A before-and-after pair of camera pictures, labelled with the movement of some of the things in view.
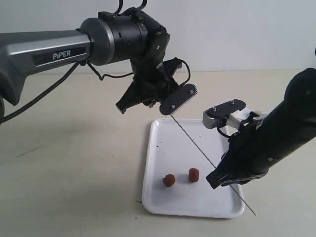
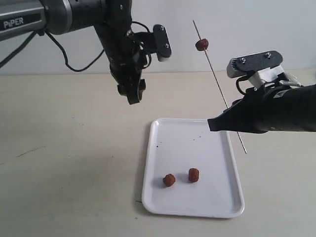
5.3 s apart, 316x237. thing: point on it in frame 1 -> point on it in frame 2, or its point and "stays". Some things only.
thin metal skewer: [231, 186] -> [218, 83]
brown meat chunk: [193, 174] stays
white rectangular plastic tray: [179, 155] stays
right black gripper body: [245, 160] -> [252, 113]
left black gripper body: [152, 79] -> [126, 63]
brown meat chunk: [169, 179] stays
